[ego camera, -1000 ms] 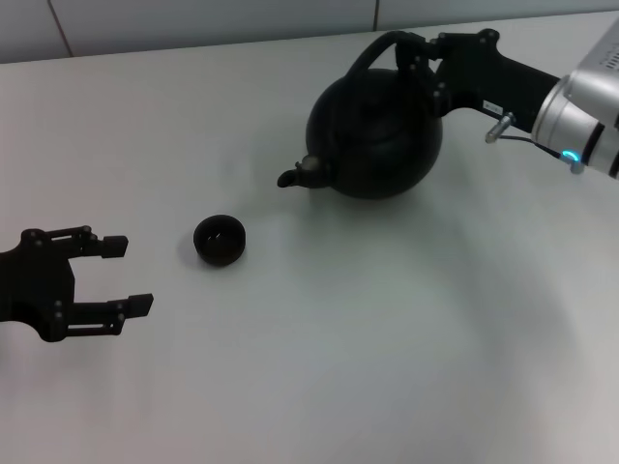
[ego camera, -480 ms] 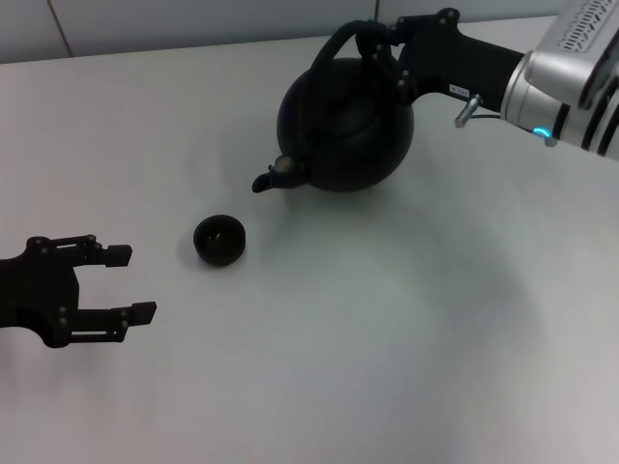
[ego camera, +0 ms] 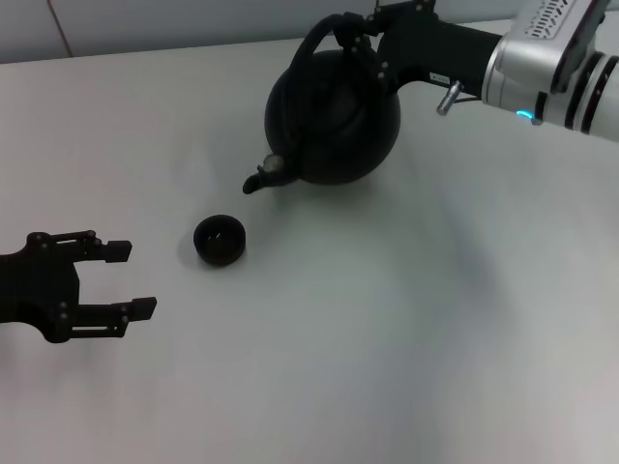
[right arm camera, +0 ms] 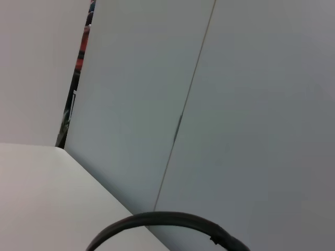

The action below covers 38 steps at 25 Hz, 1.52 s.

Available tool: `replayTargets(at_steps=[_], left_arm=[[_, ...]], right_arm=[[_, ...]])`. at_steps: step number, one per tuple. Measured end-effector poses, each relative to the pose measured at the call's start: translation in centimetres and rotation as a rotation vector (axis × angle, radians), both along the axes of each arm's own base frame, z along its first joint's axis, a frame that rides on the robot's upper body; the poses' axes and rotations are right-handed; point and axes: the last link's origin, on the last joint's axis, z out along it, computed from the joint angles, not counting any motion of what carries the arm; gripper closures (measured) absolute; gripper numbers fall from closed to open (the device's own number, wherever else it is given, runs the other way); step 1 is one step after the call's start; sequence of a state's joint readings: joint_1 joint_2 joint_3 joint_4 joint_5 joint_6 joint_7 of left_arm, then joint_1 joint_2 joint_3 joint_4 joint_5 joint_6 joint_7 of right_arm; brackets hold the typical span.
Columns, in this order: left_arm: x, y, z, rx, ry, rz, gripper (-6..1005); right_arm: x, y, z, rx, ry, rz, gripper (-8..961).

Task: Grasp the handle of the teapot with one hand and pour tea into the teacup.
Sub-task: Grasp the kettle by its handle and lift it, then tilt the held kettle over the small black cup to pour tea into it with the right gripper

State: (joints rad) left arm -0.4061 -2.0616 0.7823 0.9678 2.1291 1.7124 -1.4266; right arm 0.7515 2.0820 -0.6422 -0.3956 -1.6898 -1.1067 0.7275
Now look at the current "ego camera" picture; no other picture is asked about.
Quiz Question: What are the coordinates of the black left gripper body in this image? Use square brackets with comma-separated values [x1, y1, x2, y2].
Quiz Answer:
[0, 231, 82, 345]

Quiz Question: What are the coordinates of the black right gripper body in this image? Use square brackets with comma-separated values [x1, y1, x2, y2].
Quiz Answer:
[375, 10, 505, 101]

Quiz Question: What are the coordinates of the right gripper cable with connector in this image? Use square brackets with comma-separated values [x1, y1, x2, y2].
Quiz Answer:
[436, 78, 486, 116]

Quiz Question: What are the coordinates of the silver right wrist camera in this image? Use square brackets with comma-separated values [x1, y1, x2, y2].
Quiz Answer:
[502, 0, 608, 96]

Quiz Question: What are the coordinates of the small black teacup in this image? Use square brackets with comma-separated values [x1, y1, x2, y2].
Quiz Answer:
[192, 214, 249, 269]

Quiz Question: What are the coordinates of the black round teapot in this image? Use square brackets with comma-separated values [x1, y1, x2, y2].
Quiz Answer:
[241, 13, 404, 196]

